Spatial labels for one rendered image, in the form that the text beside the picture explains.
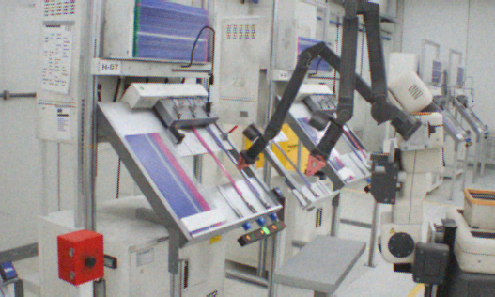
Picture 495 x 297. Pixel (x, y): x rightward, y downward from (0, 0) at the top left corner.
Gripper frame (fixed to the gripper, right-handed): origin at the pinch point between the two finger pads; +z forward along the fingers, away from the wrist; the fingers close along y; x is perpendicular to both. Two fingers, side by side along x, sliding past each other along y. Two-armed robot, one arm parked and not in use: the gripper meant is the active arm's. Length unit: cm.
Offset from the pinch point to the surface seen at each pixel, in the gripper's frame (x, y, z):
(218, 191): 8.9, 24.0, 0.9
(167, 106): -35.8, 25.9, -4.9
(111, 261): 9, 63, 40
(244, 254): 16, -84, 90
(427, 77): -58, -451, -15
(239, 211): 21.0, 21.1, 0.3
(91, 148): -31, 63, 13
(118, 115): -38, 51, 1
